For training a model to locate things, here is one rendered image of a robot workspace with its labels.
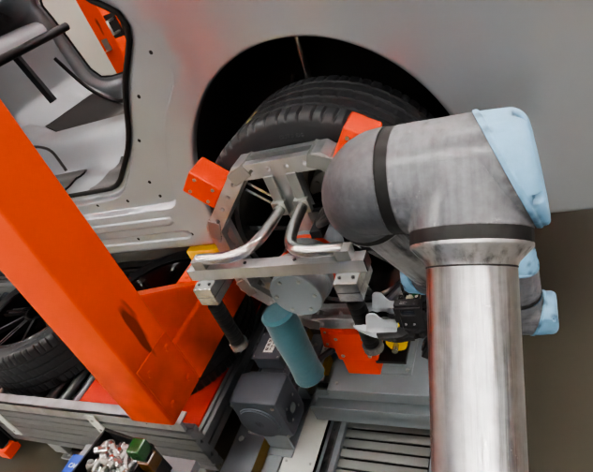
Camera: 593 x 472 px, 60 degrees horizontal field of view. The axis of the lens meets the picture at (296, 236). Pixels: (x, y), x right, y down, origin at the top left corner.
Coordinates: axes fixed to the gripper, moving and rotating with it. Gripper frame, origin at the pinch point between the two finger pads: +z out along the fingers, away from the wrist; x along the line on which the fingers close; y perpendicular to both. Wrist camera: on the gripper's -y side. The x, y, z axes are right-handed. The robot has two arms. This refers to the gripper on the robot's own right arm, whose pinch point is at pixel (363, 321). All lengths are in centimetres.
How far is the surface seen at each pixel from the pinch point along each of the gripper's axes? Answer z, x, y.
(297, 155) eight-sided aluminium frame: 11.2, -20.6, 28.9
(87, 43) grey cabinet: 380, -362, 25
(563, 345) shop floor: -34, -66, -83
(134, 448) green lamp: 57, 25, -17
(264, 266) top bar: 17.5, -1.5, 14.9
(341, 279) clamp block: 0.9, 0.2, 12.0
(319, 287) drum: 10.8, -6.9, 3.3
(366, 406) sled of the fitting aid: 25, -25, -68
